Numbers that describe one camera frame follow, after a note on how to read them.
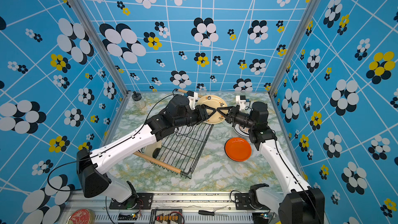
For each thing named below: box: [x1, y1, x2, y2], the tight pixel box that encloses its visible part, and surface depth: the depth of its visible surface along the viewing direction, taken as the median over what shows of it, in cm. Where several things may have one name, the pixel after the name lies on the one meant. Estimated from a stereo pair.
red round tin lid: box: [66, 207, 96, 224], surface depth 68 cm
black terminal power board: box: [149, 208, 186, 224], surface depth 70 cm
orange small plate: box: [224, 136, 252, 163], surface depth 91 cm
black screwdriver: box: [198, 210, 229, 216], surface depth 72 cm
